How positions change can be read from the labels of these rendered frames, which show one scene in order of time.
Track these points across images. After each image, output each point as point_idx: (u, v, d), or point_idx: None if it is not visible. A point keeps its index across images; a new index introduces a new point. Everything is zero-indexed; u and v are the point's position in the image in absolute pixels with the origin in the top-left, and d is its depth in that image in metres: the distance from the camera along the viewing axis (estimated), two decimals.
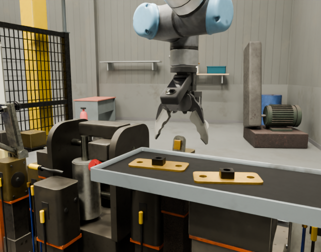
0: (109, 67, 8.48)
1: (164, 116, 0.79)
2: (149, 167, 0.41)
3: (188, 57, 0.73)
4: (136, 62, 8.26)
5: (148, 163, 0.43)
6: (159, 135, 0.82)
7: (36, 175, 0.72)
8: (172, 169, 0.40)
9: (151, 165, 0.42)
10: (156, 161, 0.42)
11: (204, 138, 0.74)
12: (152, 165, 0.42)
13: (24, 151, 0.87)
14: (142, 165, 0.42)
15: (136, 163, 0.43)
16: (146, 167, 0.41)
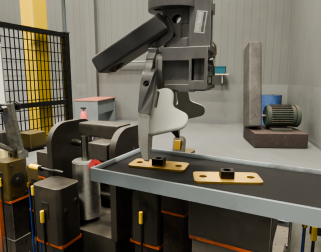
0: None
1: None
2: (149, 167, 0.41)
3: None
4: (136, 62, 8.26)
5: (148, 163, 0.43)
6: (177, 132, 0.48)
7: (36, 175, 0.72)
8: (172, 169, 0.40)
9: (151, 165, 0.42)
10: (156, 161, 0.42)
11: (139, 145, 0.35)
12: (152, 165, 0.42)
13: (24, 151, 0.87)
14: (142, 165, 0.42)
15: (136, 163, 0.43)
16: (146, 167, 0.41)
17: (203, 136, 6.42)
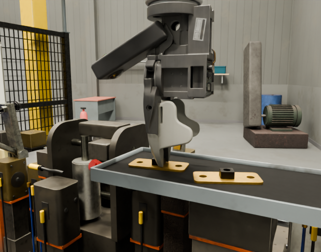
0: None
1: None
2: (149, 167, 0.41)
3: None
4: None
5: (148, 163, 0.43)
6: (167, 153, 0.43)
7: (36, 175, 0.72)
8: (172, 169, 0.40)
9: (151, 165, 0.42)
10: (156, 161, 0.42)
11: (153, 155, 0.41)
12: (152, 165, 0.42)
13: (24, 151, 0.87)
14: (142, 165, 0.42)
15: (136, 163, 0.43)
16: (146, 167, 0.41)
17: (203, 136, 6.42)
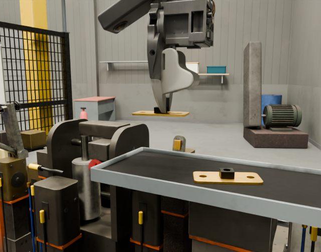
0: (109, 67, 8.48)
1: None
2: (151, 114, 0.43)
3: None
4: (136, 62, 8.26)
5: (150, 112, 0.45)
6: (168, 103, 0.45)
7: (36, 175, 0.72)
8: (173, 114, 0.42)
9: (153, 113, 0.44)
10: (158, 109, 0.44)
11: (156, 101, 0.43)
12: (154, 113, 0.44)
13: (24, 151, 0.87)
14: (145, 113, 0.44)
15: (139, 112, 0.45)
16: (149, 114, 0.44)
17: (203, 136, 6.42)
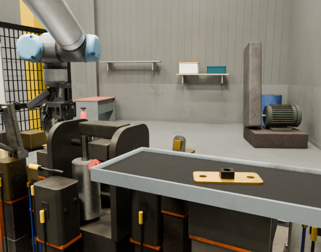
0: (109, 67, 8.48)
1: (56, 123, 1.01)
2: None
3: (43, 75, 0.94)
4: (136, 62, 8.26)
5: None
6: None
7: (36, 175, 0.72)
8: None
9: None
10: None
11: None
12: None
13: (24, 151, 0.87)
14: (46, 145, 1.00)
15: (46, 144, 1.01)
16: None
17: (203, 136, 6.42)
